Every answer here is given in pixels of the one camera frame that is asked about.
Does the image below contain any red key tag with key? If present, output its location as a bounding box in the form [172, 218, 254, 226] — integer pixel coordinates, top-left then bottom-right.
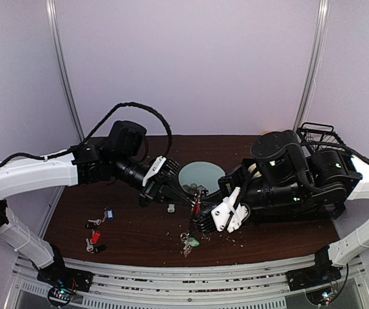
[191, 190, 203, 216]

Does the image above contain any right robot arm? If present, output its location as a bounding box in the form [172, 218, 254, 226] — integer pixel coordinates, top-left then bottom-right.
[211, 129, 369, 285]

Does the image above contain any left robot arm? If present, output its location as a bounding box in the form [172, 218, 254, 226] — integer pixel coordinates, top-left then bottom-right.
[0, 120, 194, 286]

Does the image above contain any pale green key tag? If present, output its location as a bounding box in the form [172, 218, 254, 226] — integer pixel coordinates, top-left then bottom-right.
[167, 204, 175, 213]

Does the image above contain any light blue flower plate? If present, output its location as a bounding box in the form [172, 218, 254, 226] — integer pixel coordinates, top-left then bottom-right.
[178, 162, 225, 194]

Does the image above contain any blue key tag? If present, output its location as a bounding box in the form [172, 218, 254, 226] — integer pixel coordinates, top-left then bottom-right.
[104, 208, 114, 221]

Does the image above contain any black key tag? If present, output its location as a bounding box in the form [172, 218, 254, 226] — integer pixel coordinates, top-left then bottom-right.
[93, 244, 107, 254]

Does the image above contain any silver key near black tag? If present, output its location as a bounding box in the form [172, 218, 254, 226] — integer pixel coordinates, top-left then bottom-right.
[86, 238, 94, 252]

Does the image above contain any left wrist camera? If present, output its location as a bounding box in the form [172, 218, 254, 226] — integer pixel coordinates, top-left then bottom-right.
[142, 156, 180, 187]

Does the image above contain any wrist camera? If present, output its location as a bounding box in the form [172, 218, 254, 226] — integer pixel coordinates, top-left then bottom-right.
[191, 187, 251, 233]
[142, 156, 180, 187]

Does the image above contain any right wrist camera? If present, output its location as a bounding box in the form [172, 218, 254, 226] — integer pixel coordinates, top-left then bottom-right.
[191, 187, 251, 233]

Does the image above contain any black wire dish rack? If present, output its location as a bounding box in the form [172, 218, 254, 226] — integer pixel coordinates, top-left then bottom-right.
[296, 122, 355, 155]

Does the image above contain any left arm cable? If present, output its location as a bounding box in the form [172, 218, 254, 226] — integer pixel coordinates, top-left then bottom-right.
[0, 102, 174, 174]

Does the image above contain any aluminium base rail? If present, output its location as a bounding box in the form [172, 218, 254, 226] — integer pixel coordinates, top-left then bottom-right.
[1, 255, 369, 308]

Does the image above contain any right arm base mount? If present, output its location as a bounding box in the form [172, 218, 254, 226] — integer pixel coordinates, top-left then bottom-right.
[286, 265, 343, 306]

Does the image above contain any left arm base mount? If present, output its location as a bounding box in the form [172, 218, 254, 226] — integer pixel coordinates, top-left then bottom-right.
[32, 261, 93, 307]

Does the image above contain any right aluminium post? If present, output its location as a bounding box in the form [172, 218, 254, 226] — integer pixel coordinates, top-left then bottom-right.
[293, 0, 330, 131]

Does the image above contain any aluminium post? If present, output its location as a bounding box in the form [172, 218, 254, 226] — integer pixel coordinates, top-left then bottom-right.
[293, 0, 330, 131]
[45, 0, 85, 142]

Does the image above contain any left aluminium post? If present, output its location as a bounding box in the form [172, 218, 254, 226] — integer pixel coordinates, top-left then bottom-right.
[45, 0, 85, 142]

